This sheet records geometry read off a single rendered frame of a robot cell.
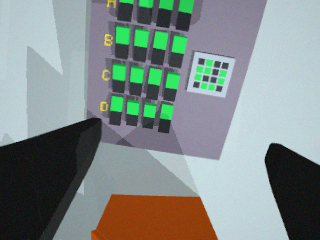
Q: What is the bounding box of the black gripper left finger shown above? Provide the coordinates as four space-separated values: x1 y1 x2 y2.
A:
0 117 102 240

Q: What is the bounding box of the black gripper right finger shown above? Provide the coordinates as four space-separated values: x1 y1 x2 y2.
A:
265 143 320 240

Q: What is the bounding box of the grey switch panel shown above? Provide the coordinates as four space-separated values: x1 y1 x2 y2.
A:
87 0 268 161

